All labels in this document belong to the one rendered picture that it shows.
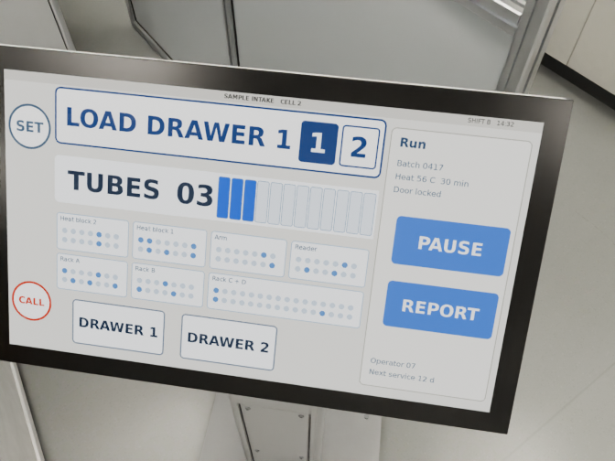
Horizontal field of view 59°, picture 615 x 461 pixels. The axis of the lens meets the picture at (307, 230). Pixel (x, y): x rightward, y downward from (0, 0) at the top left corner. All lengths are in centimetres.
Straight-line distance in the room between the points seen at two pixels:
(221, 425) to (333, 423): 29
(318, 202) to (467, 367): 21
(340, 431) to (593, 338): 82
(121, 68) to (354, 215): 24
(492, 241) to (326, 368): 19
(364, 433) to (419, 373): 100
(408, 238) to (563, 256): 154
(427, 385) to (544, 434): 116
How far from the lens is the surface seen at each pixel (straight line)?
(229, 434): 153
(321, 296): 51
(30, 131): 57
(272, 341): 53
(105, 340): 59
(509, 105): 50
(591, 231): 213
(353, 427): 153
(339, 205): 49
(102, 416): 166
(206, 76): 50
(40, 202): 58
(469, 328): 53
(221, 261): 52
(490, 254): 51
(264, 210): 50
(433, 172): 49
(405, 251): 50
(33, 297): 61
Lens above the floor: 149
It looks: 52 degrees down
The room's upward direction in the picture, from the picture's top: 1 degrees clockwise
